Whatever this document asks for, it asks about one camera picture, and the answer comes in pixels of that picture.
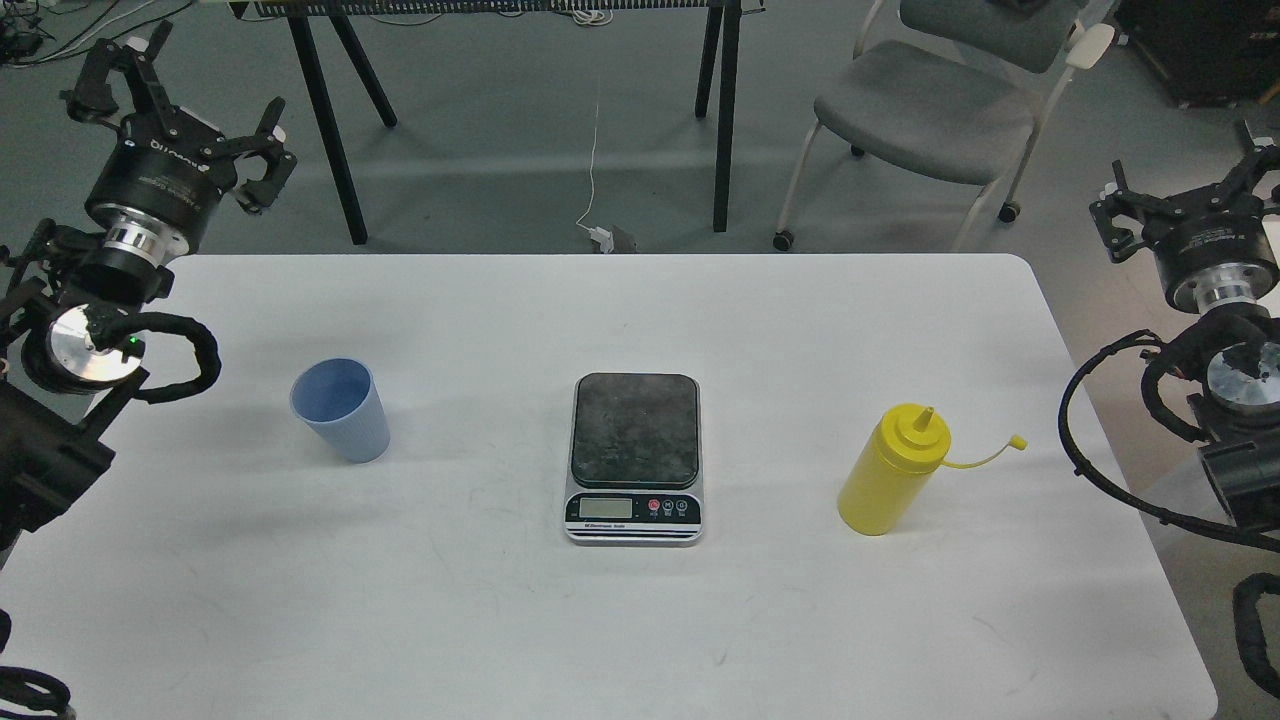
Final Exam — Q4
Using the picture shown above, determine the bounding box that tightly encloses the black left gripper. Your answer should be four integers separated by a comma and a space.
60, 20, 297, 254

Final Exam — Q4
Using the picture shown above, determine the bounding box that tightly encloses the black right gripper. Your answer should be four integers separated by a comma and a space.
1091, 120, 1279, 311

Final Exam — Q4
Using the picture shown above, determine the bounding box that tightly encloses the blue ribbed cup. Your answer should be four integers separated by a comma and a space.
289, 357, 390, 464

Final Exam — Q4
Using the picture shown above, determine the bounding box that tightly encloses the yellow squeeze bottle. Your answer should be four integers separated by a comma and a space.
836, 404, 1028, 537

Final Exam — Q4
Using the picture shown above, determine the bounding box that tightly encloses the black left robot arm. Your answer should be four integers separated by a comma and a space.
1, 20, 297, 557

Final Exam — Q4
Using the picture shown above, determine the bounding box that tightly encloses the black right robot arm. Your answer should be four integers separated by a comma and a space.
1056, 119, 1279, 553

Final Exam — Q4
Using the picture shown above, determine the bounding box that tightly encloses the digital kitchen scale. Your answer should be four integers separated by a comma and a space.
563, 372, 707, 547

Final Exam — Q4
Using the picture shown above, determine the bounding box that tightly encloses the black equipment case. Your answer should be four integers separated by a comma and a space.
1114, 1, 1279, 108

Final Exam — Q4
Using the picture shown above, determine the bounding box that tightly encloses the grey office chair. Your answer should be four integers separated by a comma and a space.
773, 1, 1116, 252

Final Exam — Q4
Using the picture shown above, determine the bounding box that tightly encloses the white cable with plug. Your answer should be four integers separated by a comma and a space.
575, 0, 641, 255

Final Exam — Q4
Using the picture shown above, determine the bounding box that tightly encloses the black metal table frame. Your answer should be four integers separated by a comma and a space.
212, 1, 773, 254

